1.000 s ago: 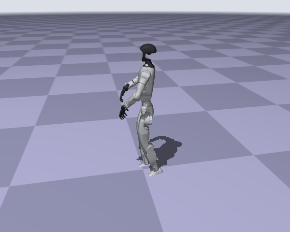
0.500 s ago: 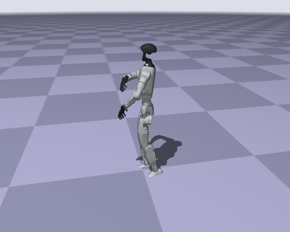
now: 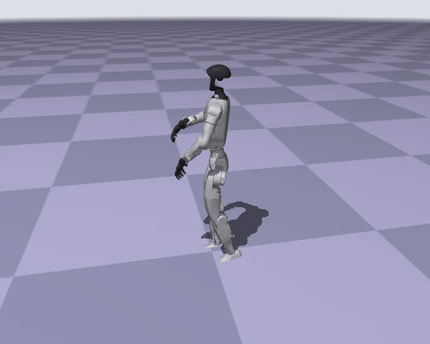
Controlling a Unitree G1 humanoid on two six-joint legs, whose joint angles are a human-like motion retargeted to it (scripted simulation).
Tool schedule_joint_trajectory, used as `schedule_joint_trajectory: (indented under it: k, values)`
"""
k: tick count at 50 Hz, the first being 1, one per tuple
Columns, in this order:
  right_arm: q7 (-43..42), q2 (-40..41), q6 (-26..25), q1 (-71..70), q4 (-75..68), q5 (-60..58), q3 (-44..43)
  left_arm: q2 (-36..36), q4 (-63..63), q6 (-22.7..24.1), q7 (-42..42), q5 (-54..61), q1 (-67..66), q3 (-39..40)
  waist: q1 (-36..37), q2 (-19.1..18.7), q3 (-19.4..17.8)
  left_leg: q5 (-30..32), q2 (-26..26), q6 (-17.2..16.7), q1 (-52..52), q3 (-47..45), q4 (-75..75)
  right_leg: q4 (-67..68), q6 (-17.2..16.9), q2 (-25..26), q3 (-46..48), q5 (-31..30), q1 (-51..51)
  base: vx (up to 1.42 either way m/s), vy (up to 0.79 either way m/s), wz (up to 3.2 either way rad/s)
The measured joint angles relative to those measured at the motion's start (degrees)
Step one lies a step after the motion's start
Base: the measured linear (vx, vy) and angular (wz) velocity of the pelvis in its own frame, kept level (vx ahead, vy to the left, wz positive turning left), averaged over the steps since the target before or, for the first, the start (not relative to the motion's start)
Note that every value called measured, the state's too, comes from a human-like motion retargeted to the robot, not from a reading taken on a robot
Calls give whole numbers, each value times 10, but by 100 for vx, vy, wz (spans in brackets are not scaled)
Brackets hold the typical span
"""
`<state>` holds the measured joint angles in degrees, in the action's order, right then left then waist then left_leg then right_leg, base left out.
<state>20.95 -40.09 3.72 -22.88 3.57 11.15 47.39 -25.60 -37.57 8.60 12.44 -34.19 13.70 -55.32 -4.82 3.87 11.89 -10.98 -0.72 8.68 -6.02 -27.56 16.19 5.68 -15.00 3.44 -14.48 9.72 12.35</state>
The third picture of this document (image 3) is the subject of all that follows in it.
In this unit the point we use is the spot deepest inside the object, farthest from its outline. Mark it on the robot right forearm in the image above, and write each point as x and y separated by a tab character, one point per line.
194	119

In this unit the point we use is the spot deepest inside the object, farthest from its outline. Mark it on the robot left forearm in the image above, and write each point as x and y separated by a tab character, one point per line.
193	151

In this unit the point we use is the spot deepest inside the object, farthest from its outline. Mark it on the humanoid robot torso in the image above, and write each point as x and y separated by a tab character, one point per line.
218	139

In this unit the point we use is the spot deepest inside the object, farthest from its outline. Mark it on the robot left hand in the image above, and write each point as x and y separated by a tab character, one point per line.
179	167

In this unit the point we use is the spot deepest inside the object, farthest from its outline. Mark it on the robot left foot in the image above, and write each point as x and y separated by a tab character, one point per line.
226	257

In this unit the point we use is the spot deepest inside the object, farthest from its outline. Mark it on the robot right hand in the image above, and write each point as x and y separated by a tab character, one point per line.
181	125

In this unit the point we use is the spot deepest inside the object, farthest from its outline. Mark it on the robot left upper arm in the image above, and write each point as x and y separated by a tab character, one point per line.
213	114

